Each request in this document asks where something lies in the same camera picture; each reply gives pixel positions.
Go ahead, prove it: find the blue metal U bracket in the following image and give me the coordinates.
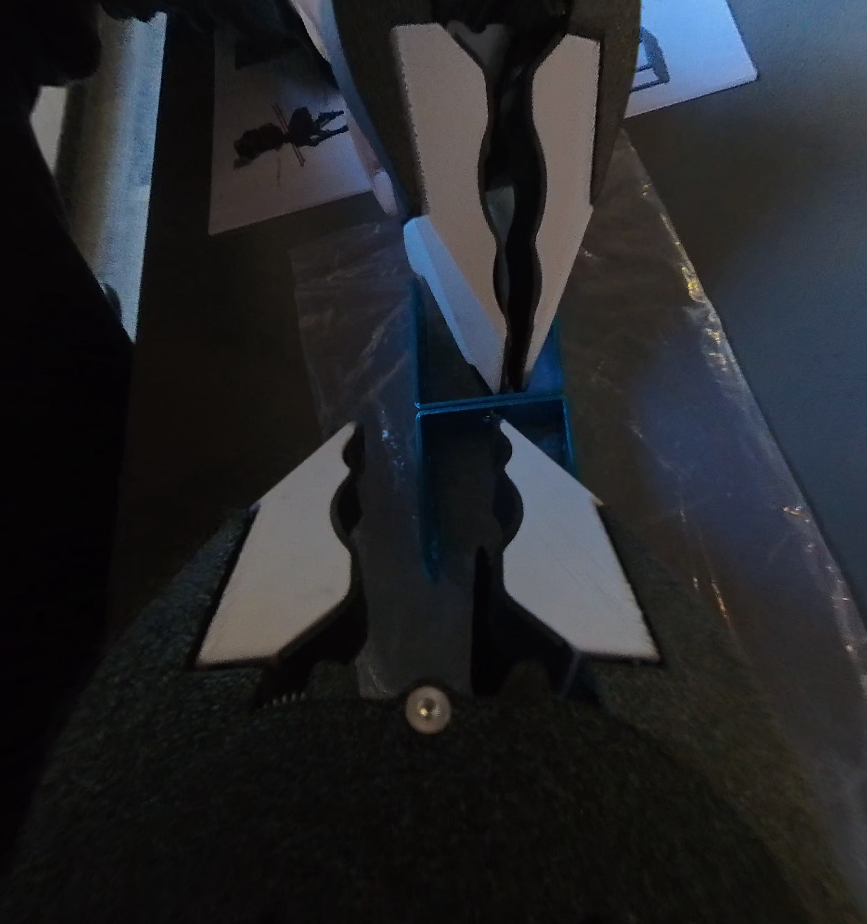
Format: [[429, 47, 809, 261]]
[[410, 278, 570, 409], [414, 403, 577, 587]]

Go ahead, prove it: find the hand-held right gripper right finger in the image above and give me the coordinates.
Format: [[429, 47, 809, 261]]
[[497, 421, 661, 664]]

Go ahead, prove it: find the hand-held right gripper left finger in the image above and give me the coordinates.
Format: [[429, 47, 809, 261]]
[[194, 422, 368, 668]]

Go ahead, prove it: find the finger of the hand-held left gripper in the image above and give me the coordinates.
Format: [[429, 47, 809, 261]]
[[513, 35, 599, 391], [390, 24, 512, 396]]

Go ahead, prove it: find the white instruction manual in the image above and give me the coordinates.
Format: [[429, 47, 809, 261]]
[[208, 0, 759, 236]]

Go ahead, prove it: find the large clear plastic bag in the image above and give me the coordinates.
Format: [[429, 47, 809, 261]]
[[289, 130, 867, 924]]

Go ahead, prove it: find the person's clothed body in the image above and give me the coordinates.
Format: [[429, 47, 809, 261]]
[[0, 0, 174, 867]]

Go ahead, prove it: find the grey desk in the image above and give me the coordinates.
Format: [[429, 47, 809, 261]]
[[108, 0, 867, 924]]

